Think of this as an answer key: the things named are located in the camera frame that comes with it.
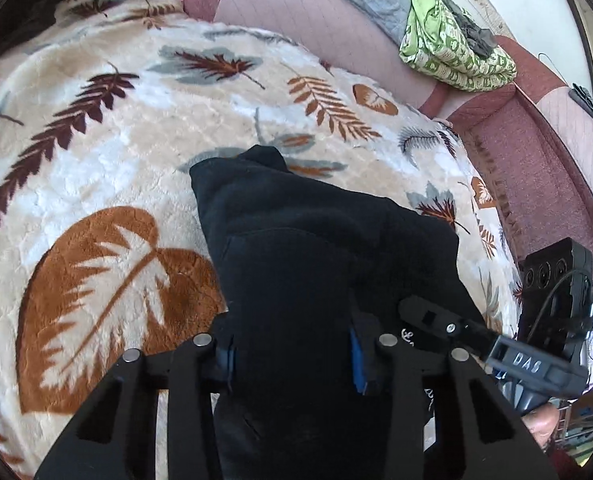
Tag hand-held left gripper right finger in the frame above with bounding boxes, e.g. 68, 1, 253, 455
347, 327, 560, 480

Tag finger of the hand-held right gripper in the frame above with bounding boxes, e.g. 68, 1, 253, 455
397, 295, 502, 361

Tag leaf print fleece blanket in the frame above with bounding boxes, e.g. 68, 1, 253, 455
0, 0, 527, 480

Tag green printed cloth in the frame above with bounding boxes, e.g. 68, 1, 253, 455
398, 0, 518, 93

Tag black pants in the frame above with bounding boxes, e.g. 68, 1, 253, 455
189, 144, 487, 480

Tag dark cloth on sofa arm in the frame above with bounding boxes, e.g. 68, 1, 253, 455
569, 84, 593, 141

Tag person's right hand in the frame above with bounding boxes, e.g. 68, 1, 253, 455
521, 404, 560, 449

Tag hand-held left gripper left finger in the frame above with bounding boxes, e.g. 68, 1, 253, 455
34, 332, 237, 480

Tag dark grey crumpled cloth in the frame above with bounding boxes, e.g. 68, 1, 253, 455
444, 0, 497, 56

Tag pink quilted sofa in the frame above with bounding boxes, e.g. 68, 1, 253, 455
184, 0, 593, 311

